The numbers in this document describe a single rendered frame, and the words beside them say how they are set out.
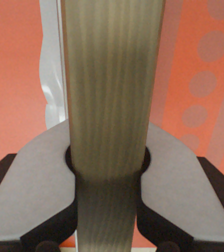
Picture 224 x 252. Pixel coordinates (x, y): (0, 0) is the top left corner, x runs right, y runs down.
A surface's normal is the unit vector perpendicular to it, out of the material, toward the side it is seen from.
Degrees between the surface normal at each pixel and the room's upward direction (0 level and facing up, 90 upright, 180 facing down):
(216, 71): 0
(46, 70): 10
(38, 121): 0
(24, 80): 0
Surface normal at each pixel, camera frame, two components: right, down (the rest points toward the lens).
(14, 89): 0.01, 0.46
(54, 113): -0.43, 0.38
